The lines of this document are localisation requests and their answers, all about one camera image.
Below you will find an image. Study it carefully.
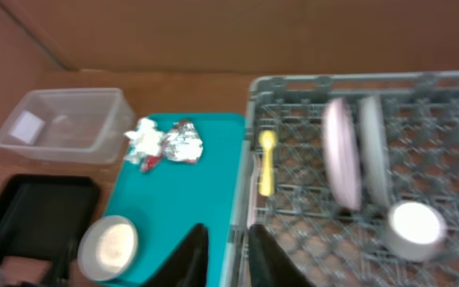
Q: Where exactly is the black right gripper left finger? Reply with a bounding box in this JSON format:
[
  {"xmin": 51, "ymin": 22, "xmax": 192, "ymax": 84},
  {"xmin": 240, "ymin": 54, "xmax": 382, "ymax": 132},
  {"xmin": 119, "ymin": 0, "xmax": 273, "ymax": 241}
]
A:
[{"xmin": 142, "ymin": 223, "xmax": 209, "ymax": 287}]

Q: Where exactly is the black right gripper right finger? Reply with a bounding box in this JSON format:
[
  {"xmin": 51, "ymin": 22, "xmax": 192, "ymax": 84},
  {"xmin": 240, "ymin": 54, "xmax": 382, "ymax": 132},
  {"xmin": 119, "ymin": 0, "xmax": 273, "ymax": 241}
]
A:
[{"xmin": 248, "ymin": 224, "xmax": 315, "ymax": 287}]

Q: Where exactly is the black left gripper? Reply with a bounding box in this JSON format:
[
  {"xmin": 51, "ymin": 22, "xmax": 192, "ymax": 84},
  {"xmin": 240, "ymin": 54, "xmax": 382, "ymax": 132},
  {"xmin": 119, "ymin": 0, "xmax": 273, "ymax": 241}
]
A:
[{"xmin": 0, "ymin": 239, "xmax": 77, "ymax": 287}]

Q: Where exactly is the yellow plastic spoon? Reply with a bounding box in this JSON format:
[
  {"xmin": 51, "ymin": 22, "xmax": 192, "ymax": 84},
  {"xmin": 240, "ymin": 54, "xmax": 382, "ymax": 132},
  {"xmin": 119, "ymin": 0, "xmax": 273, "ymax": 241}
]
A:
[{"xmin": 258, "ymin": 130, "xmax": 277, "ymax": 197}]

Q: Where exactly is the white paper cup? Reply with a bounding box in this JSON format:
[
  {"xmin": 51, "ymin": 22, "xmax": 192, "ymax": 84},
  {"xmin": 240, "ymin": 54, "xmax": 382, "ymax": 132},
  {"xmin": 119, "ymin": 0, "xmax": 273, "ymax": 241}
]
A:
[{"xmin": 382, "ymin": 201, "xmax": 447, "ymax": 262}]

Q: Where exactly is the gray plate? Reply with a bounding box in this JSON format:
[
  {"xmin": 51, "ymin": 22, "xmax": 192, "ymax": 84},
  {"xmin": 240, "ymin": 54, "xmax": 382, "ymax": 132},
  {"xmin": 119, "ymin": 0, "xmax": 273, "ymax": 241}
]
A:
[{"xmin": 359, "ymin": 94, "xmax": 392, "ymax": 208}]

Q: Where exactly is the pink plastic utensil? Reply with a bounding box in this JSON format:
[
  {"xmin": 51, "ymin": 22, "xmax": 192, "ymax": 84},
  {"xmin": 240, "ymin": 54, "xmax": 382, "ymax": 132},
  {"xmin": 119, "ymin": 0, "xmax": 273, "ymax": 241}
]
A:
[{"xmin": 246, "ymin": 153, "xmax": 261, "ymax": 229}]

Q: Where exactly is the gray dishwasher rack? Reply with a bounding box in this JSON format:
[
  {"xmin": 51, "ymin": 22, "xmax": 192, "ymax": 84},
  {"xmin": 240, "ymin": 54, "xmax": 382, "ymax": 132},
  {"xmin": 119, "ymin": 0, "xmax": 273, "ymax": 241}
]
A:
[{"xmin": 220, "ymin": 71, "xmax": 459, "ymax": 286}]

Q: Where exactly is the gray bowl of grains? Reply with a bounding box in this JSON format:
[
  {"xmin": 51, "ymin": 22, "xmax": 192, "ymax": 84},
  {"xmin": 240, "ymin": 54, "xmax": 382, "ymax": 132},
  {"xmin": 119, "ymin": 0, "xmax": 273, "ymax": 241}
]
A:
[{"xmin": 77, "ymin": 215, "xmax": 139, "ymax": 281}]

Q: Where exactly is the teal serving tray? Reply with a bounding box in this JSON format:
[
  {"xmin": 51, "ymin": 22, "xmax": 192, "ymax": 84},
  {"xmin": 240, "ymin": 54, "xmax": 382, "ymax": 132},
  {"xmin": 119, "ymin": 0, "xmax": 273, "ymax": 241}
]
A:
[{"xmin": 105, "ymin": 113, "xmax": 245, "ymax": 287}]

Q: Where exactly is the black plastic tray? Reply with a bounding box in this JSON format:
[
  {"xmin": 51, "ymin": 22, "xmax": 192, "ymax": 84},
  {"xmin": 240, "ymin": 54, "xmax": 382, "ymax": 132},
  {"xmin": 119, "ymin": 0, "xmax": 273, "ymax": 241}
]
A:
[{"xmin": 0, "ymin": 174, "xmax": 101, "ymax": 261}]

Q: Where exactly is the red sauce packet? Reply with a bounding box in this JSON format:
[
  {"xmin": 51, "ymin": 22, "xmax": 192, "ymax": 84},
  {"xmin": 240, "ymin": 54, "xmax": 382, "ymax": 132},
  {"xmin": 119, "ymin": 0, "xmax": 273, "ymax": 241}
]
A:
[{"xmin": 139, "ymin": 155, "xmax": 163, "ymax": 173}]

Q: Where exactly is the crumpled foil wrapper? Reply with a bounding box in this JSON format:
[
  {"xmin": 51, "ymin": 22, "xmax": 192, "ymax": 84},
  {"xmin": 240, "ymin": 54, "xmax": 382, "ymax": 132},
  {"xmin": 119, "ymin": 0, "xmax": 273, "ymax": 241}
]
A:
[{"xmin": 162, "ymin": 120, "xmax": 203, "ymax": 164}]

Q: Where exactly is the crumpled white napkin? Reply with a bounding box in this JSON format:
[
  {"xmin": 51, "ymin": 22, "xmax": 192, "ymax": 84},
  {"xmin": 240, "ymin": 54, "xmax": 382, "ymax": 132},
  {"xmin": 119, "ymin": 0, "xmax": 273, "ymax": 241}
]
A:
[{"xmin": 124, "ymin": 117, "xmax": 164, "ymax": 164}]

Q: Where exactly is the clear plastic bin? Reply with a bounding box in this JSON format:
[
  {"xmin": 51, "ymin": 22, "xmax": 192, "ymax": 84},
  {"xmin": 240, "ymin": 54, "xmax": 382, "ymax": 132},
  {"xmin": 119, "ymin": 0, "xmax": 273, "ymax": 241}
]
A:
[{"xmin": 0, "ymin": 88, "xmax": 135, "ymax": 164}]

